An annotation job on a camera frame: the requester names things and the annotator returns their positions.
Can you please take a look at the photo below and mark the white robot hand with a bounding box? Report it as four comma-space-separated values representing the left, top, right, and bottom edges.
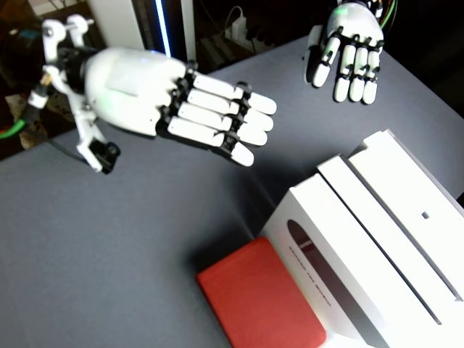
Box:
83, 46, 278, 167
303, 1, 385, 105

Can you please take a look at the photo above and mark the red book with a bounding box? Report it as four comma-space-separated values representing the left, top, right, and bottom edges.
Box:
196, 236, 328, 348

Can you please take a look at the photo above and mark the green cable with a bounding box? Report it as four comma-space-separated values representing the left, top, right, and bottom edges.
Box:
0, 117, 32, 141

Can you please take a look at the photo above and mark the wide white box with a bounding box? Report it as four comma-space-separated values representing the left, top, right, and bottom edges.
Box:
347, 128, 464, 302

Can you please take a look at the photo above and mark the white power strip with cable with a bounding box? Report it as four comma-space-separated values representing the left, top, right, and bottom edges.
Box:
224, 5, 265, 50

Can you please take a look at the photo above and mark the white tower with blue light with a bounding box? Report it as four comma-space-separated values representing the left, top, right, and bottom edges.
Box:
86, 0, 199, 62

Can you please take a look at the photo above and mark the grey table cloth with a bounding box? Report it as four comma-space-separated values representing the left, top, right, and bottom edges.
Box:
0, 34, 464, 348

